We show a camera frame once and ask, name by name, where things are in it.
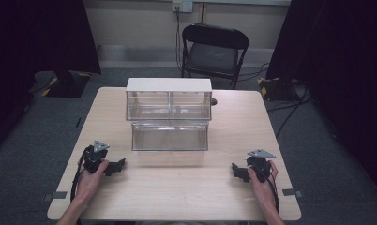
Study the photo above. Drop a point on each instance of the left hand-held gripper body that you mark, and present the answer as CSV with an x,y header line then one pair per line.
x,y
94,157

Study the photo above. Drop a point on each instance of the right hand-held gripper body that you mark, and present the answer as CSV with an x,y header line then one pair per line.
x,y
259,164

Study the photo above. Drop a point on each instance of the person's right hand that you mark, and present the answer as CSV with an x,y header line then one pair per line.
x,y
262,187

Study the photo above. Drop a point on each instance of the person's left hand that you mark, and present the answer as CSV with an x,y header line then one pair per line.
x,y
91,182

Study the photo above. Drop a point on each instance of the grey tape mark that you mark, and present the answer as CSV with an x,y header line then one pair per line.
x,y
56,196

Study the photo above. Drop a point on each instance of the clear plastic drawer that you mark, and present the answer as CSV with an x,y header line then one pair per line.
x,y
170,137

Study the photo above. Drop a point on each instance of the small dark round object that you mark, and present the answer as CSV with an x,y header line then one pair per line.
x,y
214,101

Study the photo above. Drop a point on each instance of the black stand base striped tape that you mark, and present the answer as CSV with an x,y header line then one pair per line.
x,y
66,84
278,89

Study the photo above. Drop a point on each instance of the clear drawer cabinet white top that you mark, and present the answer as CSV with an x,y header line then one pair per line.
x,y
168,100

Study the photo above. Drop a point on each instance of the black folding chair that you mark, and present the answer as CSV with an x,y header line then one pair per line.
x,y
213,53

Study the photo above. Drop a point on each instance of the black curtain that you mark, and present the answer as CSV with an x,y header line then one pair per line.
x,y
36,47
343,68

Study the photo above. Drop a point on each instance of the white wall outlet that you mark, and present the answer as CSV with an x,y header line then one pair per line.
x,y
182,5

